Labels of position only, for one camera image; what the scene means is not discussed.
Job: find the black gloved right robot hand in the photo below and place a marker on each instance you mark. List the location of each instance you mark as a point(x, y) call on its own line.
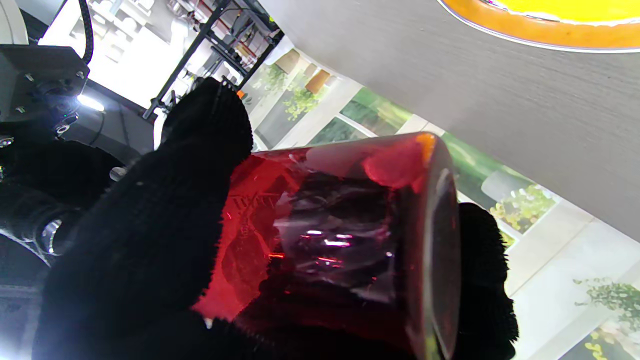
point(45, 200)

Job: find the steel kidney-shaped tray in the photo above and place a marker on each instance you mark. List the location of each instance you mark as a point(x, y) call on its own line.
point(525, 35)

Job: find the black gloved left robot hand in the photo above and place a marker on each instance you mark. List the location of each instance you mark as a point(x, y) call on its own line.
point(140, 250)

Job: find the printed garden window backdrop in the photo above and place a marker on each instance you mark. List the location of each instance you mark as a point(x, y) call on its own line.
point(310, 105)

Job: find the cluttered background shelf rack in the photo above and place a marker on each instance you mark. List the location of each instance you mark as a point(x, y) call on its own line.
point(235, 35)

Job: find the ceiling light strip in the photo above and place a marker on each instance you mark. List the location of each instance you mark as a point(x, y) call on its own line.
point(91, 103)

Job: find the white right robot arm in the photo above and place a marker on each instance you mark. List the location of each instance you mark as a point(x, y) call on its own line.
point(11, 20)

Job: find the red transparent sample bottle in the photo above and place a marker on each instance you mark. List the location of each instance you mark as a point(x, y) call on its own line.
point(350, 240)

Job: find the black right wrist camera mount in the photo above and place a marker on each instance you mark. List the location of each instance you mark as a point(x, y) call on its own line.
point(35, 80)

